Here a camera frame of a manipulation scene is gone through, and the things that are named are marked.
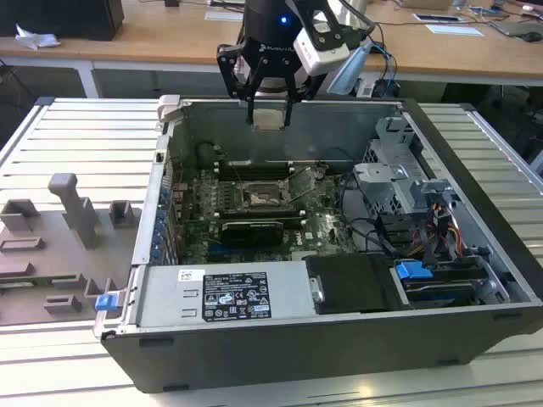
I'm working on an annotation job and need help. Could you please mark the CPU socket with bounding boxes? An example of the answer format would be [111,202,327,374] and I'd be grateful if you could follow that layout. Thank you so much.
[240,180,296,212]

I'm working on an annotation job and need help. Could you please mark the cardboard box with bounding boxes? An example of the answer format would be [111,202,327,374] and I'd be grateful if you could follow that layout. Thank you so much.
[400,0,451,12]

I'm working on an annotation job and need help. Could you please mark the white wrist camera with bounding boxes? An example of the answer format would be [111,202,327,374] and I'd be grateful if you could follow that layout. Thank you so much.
[293,11,352,78]

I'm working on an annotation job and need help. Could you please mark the silver CPU plate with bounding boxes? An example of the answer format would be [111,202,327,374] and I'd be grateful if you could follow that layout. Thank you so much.
[252,109,286,132]

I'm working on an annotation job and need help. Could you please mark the green motherboard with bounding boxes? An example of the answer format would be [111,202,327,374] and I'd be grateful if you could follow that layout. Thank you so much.
[169,163,361,264]

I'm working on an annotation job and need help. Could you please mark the black graphics card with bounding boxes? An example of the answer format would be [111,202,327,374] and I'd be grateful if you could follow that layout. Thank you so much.
[220,219,284,248]

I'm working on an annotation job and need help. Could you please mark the flat tablet with white rim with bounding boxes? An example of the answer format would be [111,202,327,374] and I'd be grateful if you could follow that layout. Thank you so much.
[413,12,463,25]

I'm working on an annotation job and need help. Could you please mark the silver metal disk bay cage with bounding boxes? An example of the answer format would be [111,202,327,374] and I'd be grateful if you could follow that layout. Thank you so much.
[352,116,462,217]

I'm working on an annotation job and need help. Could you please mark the large black box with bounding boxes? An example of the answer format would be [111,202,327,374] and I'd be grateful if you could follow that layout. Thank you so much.
[0,0,125,42]

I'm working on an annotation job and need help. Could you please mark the grey laptop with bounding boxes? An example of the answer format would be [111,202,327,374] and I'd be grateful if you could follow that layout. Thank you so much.
[491,19,543,40]

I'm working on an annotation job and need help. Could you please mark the black case fan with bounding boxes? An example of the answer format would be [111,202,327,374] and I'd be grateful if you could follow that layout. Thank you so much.
[195,142,220,169]

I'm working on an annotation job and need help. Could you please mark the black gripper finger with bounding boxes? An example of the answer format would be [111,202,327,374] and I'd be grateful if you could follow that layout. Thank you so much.
[283,63,317,128]
[237,58,266,126]

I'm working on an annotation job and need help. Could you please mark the red yellow wire bundle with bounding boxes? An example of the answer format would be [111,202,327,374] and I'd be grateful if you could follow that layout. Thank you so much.
[428,203,464,259]

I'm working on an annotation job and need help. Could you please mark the grey parts rack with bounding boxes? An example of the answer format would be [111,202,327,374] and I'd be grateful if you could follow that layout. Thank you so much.
[0,172,143,327]

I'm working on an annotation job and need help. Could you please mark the blue cable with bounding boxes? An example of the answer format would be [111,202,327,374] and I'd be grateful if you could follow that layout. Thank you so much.
[367,40,399,97]

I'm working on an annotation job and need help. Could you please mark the black open PC case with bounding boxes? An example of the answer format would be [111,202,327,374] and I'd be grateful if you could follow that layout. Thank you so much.
[91,95,543,393]

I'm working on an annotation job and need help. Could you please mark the wooden desk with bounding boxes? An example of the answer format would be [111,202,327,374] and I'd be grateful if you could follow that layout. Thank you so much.
[0,0,543,98]

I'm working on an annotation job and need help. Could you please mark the grey plastic case latch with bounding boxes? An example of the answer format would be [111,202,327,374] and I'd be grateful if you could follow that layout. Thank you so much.
[156,95,183,124]

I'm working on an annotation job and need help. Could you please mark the crumpled white paper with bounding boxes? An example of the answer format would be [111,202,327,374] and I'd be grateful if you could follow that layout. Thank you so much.
[14,23,60,48]

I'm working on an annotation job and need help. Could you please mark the silver power supply with label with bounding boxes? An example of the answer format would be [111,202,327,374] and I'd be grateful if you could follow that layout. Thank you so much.
[137,260,319,328]

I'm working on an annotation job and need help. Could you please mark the hard disk in blue carrier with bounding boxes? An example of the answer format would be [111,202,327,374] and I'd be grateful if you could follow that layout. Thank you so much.
[393,260,483,309]

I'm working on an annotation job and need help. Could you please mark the black RAM slot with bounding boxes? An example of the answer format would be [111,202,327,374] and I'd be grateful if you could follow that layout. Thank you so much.
[220,205,305,216]
[218,160,294,171]
[220,213,307,225]
[218,168,294,181]

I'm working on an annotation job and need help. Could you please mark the green RAM stick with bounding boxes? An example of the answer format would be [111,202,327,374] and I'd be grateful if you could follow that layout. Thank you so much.
[0,276,59,287]

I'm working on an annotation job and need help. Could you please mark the black looped wire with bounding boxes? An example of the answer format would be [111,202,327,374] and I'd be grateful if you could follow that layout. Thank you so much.
[339,176,385,255]

